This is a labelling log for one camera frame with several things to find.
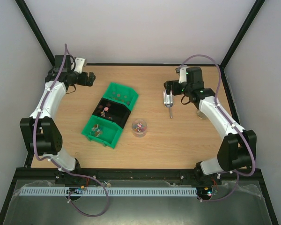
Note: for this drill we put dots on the black cage frame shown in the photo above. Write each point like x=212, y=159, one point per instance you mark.
x=39, y=35

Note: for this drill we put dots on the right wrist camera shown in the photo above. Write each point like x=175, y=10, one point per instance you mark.
x=182, y=74

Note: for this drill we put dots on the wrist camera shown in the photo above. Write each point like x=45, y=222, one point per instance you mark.
x=182, y=74
x=80, y=63

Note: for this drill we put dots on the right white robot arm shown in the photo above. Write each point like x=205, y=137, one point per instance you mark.
x=238, y=148

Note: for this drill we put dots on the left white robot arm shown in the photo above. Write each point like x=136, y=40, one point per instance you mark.
x=40, y=133

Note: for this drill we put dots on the gold jar lid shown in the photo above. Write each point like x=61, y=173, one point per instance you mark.
x=201, y=115

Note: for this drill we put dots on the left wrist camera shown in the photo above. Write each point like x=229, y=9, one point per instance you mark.
x=80, y=63

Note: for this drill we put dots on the green black bin set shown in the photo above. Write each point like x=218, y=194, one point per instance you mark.
x=108, y=119

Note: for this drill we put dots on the silver metal scoop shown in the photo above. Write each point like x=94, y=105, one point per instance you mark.
x=168, y=101

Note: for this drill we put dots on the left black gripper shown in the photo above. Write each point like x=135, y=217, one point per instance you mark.
x=84, y=81

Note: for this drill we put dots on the light blue cable duct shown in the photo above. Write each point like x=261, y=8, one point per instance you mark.
x=113, y=191

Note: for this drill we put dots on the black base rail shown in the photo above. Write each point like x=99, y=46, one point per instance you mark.
x=172, y=176

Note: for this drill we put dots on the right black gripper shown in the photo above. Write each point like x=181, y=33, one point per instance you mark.
x=168, y=86

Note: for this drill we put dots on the clear glass jar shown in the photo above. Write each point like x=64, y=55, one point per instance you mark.
x=139, y=128

